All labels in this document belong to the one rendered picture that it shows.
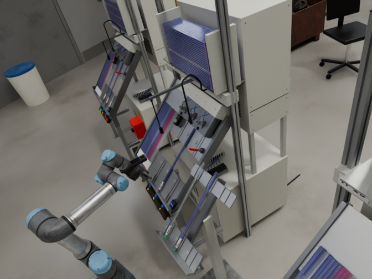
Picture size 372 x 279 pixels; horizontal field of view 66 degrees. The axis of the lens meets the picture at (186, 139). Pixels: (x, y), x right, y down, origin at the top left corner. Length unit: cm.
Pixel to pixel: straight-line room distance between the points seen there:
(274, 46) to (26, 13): 526
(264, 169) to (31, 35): 522
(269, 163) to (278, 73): 72
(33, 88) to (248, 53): 456
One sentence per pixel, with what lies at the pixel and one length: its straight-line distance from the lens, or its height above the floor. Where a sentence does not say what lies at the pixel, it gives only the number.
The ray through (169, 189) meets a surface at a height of 77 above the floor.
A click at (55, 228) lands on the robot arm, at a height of 117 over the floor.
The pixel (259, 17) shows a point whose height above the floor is 169.
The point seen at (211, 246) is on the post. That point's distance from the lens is 189.
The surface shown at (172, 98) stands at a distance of 216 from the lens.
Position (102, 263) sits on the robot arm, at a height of 77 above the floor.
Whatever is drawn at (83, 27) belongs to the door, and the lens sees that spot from 680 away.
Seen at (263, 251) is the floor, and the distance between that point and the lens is 249.
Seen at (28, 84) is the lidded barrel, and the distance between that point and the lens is 562.
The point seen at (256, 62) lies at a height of 146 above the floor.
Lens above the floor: 218
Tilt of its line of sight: 38 degrees down
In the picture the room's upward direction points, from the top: 15 degrees counter-clockwise
